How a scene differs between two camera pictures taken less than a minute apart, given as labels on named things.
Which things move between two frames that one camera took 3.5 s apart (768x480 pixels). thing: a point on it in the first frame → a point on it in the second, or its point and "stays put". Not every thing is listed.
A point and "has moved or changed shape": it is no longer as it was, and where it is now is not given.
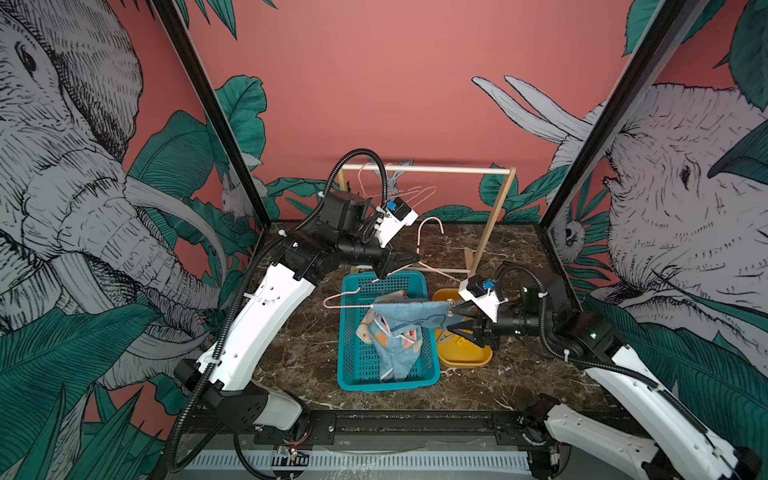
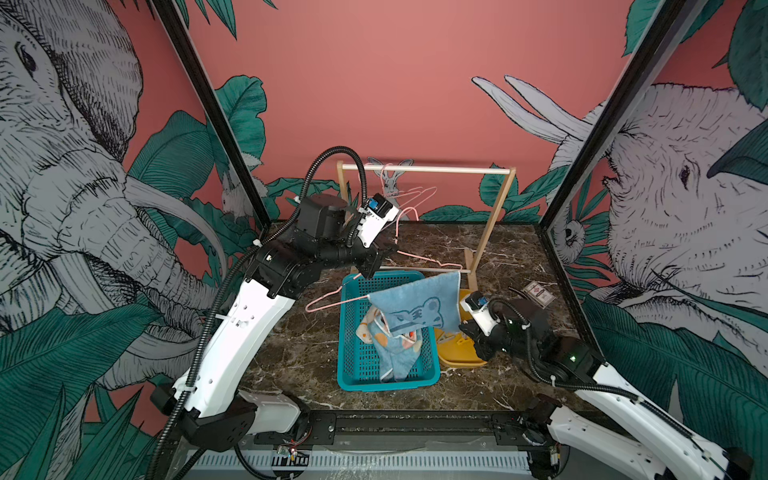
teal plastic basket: x=358 y=365 stays put
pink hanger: x=391 y=273 → x=308 y=307
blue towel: x=397 y=351 stays put
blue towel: x=430 y=314 has moved or changed shape
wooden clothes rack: x=505 y=171 stays put
